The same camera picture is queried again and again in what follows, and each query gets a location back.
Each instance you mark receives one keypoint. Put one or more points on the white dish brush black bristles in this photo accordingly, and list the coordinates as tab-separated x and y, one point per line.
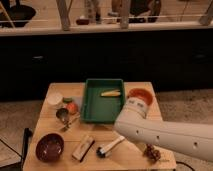
103	151

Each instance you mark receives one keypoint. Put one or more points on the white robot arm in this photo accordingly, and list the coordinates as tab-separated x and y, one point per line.
195	140

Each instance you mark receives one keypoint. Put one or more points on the orange bowl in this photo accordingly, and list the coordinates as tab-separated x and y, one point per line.
142	94

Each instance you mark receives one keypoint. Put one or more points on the purple bowl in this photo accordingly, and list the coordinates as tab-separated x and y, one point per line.
49	148

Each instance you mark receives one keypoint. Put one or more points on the yellow corn cob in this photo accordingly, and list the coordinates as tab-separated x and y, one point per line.
113	93

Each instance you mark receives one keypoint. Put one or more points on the green plastic tray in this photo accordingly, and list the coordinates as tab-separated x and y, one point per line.
98	109

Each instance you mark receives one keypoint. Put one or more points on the orange tomato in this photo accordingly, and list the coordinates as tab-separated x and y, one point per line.
72	107

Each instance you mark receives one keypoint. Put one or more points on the green small lid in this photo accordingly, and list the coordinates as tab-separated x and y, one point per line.
67	100

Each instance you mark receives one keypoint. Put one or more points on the metal cup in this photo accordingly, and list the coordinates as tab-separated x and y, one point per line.
63	115

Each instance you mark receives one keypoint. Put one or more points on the metal spoon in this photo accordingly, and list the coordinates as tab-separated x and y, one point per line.
67	126

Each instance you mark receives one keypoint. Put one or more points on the white cup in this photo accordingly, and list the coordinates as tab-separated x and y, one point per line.
55	100

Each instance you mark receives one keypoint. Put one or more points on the wooden block eraser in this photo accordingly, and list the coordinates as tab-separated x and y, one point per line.
83	147

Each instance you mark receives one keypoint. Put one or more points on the dark grape bunch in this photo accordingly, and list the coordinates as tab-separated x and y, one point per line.
151	153

